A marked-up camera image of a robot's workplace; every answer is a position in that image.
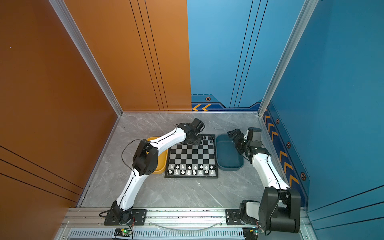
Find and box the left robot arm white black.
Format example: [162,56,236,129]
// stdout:
[109,118,205,225]

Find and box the green circuit board left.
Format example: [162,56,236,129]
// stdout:
[114,228,134,240]

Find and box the aluminium corner post left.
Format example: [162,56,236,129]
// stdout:
[49,0,123,117]

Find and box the black white chess board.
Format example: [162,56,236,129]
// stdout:
[165,134,219,179]

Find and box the white chess piece row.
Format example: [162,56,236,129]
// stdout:
[165,164,218,178]

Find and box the yellow plastic tray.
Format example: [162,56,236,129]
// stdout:
[146,137,169,175]

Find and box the aluminium corner post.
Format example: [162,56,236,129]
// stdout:
[258,0,319,118]
[49,0,123,117]

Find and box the aluminium corner post right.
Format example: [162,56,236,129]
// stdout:
[258,0,319,118]

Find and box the teal plastic tray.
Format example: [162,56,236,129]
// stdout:
[216,134,244,171]

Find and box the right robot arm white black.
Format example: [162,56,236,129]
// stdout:
[228,128,301,234]

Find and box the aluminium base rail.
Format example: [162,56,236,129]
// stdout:
[55,207,317,240]

